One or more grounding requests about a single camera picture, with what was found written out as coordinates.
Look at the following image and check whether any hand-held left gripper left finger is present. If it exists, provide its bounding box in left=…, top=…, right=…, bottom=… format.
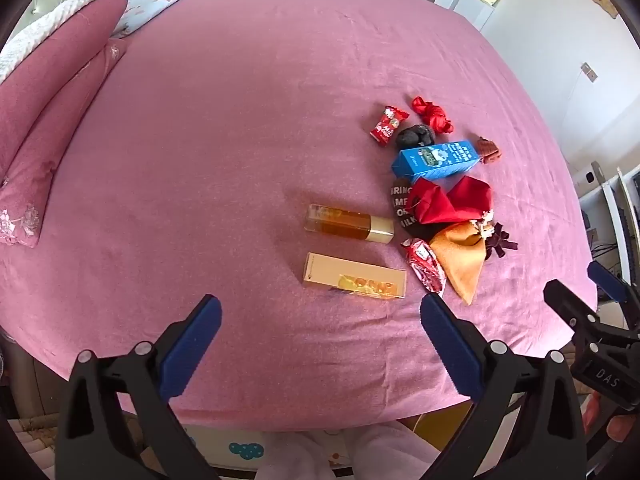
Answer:
left=56, top=294, right=223, bottom=480

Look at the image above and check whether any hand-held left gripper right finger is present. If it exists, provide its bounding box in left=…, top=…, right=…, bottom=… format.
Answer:
left=419, top=292, right=588, bottom=480

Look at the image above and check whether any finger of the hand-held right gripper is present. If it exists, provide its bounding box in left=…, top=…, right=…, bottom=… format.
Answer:
left=587, top=261, right=640, bottom=311
left=543, top=280, right=601, bottom=343

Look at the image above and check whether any orange drawstring pouch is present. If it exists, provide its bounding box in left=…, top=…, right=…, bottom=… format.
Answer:
left=429, top=220, right=493, bottom=307

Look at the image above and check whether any brown printed sock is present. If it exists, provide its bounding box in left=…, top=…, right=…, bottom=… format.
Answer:
left=389, top=177, right=441, bottom=241

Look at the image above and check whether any person's right hand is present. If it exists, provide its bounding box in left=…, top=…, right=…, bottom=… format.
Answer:
left=582, top=392, right=638, bottom=443

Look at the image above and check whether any white shelf unit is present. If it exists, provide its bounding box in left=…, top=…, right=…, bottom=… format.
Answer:
left=575, top=161, right=640, bottom=281

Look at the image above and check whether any crumpled red snack packet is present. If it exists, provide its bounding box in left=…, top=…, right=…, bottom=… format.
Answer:
left=401, top=239, right=447, bottom=295

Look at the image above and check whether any cloud print floor mat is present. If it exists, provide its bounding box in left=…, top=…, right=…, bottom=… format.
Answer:
left=177, top=422, right=353, bottom=472

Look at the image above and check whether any gold perfume box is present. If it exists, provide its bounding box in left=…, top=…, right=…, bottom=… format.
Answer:
left=301, top=252, right=407, bottom=300

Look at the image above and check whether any red cloth pouch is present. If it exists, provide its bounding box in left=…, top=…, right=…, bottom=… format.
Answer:
left=411, top=176, right=494, bottom=225

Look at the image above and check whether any amber perfume bottle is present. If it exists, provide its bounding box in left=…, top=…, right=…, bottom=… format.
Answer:
left=306, top=203, right=395, bottom=245

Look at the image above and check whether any rust brown folded sock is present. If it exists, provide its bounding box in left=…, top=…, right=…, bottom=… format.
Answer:
left=474, top=136, right=502, bottom=165

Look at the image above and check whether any blue carton box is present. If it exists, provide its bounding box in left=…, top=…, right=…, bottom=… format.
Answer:
left=391, top=140, right=482, bottom=184

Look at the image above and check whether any pink bedsheet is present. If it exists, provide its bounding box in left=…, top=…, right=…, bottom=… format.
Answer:
left=0, top=0, right=600, bottom=432

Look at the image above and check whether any dark grey rolled sock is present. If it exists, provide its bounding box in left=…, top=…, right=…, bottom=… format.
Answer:
left=396, top=124, right=436, bottom=151

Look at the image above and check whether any pink embroidered pillow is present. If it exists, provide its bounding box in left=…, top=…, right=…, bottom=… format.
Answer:
left=0, top=39, right=128, bottom=249

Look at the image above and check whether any knotted red cloth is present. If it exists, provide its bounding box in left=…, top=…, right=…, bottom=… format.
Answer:
left=411, top=95, right=455, bottom=136

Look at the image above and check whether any white cabinet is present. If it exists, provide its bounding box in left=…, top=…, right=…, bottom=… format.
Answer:
left=450, top=0, right=505, bottom=32

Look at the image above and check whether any white patterned pillow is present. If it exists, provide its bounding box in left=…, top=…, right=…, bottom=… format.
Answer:
left=109, top=0, right=191, bottom=39

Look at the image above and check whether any white fluffy blanket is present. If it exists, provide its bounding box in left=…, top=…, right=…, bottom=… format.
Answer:
left=0, top=0, right=129, bottom=85

